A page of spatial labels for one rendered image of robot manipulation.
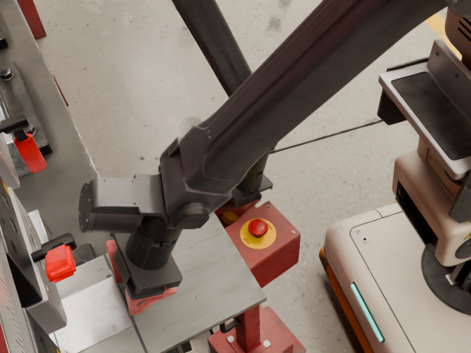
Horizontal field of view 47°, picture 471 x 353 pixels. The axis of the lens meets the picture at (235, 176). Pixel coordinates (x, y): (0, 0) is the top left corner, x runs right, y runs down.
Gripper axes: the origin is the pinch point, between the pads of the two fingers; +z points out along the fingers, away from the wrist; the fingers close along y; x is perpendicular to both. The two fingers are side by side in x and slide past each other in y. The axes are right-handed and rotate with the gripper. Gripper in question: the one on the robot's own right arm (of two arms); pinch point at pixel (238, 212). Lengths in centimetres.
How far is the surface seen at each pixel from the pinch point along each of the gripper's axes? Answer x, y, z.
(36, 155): 4, 44, -36
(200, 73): -117, -77, 54
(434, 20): -75, -188, 23
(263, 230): 11.5, 4.4, -8.1
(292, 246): 15.3, -1.5, -3.7
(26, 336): 36, 56, -50
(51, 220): -11.0, 37.5, -5.7
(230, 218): 1.0, 3.2, -0.5
